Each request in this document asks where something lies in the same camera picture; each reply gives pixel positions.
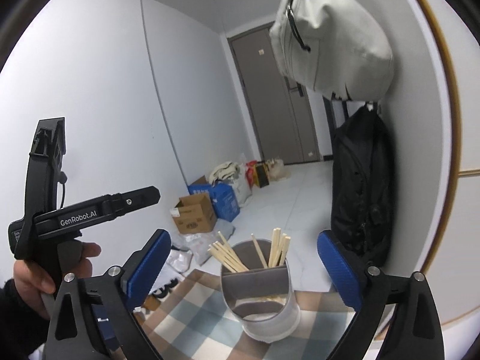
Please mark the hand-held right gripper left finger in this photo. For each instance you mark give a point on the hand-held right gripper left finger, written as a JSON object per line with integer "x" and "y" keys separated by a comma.
{"x": 148, "y": 270}

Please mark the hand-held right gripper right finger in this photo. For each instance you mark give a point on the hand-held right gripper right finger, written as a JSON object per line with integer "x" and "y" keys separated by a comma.
{"x": 339, "y": 270}

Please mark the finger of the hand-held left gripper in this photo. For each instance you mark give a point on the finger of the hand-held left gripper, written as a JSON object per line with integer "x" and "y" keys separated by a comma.
{"x": 135, "y": 200}

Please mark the bunch of wooden chopsticks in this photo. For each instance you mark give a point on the bunch of wooden chopsticks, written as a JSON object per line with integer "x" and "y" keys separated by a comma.
{"x": 277, "y": 249}

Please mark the white divided utensil holder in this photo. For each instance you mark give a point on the white divided utensil holder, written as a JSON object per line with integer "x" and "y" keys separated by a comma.
{"x": 270, "y": 322}

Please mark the person's left forearm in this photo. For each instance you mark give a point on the person's left forearm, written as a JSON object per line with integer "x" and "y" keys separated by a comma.
{"x": 18, "y": 326}

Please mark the person's left hand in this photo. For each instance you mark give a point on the person's left hand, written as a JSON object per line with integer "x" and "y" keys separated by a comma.
{"x": 33, "y": 273}

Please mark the white printed plastic bag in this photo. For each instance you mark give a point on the white printed plastic bag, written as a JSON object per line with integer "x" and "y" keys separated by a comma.
{"x": 176, "y": 266}

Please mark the plaid tablecloth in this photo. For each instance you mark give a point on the plaid tablecloth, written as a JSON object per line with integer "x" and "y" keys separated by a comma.
{"x": 195, "y": 307}

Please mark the brown cardboard box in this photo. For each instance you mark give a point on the brown cardboard box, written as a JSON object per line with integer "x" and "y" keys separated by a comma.
{"x": 195, "y": 217}

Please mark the clear plastic bag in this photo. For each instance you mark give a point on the clear plastic bag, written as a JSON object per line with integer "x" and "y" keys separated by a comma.
{"x": 210, "y": 240}

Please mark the black backpack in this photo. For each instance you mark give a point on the black backpack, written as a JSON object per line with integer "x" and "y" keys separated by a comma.
{"x": 360, "y": 195}

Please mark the blue cardboard box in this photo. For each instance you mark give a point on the blue cardboard box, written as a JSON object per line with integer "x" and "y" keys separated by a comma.
{"x": 225, "y": 202}

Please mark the beige plastic bag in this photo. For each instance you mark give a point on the beige plastic bag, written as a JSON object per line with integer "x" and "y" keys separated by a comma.
{"x": 279, "y": 170}

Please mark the red bag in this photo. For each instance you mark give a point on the red bag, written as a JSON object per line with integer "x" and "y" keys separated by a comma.
{"x": 250, "y": 174}

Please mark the orange and black box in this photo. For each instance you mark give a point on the orange and black box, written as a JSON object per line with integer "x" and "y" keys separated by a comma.
{"x": 262, "y": 176}

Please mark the white cabinet with wooden trim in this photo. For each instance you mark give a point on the white cabinet with wooden trim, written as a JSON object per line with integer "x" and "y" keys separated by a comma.
{"x": 467, "y": 210}

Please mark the grey door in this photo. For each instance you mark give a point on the grey door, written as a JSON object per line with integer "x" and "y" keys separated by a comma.
{"x": 262, "y": 120}

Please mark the beige hanging bag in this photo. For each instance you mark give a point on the beige hanging bag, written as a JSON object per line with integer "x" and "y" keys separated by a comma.
{"x": 337, "y": 45}

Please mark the metal wall hook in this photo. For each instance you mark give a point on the metal wall hook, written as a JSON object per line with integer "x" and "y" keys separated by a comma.
{"x": 370, "y": 107}

